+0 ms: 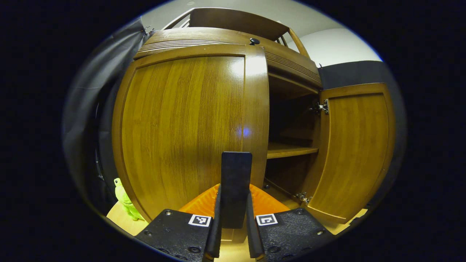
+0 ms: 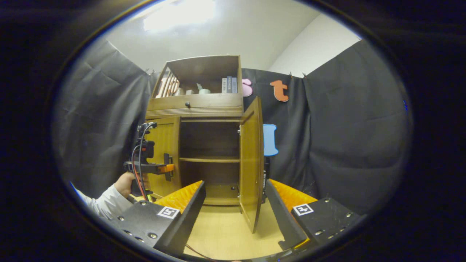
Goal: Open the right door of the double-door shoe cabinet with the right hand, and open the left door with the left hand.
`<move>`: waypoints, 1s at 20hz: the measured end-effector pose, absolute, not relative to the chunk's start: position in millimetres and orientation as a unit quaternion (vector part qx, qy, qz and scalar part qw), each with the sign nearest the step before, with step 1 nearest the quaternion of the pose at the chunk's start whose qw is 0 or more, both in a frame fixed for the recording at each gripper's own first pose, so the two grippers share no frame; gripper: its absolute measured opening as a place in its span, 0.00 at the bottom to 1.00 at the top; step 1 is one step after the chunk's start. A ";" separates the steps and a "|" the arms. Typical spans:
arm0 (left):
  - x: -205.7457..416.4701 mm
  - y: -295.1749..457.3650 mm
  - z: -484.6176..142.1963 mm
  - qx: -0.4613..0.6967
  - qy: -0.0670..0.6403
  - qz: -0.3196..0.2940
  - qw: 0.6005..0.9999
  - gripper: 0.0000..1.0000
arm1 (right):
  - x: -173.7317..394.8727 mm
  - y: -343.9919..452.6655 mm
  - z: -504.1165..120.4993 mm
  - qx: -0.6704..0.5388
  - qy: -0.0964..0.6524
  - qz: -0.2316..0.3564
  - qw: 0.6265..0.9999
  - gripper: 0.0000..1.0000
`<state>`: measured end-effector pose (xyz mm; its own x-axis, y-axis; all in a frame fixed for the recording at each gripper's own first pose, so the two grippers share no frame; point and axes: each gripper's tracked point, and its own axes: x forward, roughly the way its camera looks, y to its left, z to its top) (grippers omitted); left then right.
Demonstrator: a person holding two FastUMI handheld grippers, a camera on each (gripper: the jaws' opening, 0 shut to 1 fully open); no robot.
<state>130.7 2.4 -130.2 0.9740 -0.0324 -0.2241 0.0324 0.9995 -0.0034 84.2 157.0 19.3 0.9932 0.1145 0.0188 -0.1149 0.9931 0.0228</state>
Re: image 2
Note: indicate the small pale blue book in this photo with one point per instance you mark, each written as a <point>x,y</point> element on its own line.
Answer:
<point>235,86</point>

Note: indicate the blue lit screen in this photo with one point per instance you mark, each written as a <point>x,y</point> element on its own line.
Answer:
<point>405,105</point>

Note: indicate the wooden double-door shoe cabinet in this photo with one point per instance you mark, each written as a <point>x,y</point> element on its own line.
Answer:
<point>207,69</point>

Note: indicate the white cup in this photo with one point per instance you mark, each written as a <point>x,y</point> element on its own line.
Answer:
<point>204,91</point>

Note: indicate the black spine book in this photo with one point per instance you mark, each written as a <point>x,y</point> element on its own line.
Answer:
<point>264,185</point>

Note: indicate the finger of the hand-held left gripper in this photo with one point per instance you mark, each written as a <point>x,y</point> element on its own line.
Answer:
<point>160,168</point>

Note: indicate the small grey book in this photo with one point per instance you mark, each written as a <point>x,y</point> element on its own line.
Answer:
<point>224,86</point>

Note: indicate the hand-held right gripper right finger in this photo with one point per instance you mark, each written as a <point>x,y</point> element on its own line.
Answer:
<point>284,214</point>

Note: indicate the wooden inner shelf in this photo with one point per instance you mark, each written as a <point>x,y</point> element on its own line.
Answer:
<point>209,159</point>

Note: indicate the wooden drawer with black knob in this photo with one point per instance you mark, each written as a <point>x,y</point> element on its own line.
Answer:
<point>211,103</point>

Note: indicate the black backdrop cloth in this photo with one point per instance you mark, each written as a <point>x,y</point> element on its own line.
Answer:
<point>346,127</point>

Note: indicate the small dark blue book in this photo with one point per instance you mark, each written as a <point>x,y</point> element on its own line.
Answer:
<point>229,85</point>

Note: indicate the small glass jar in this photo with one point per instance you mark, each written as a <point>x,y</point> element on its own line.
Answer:
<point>179,91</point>

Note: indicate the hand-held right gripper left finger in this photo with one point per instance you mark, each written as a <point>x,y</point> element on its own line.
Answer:
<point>187,222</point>

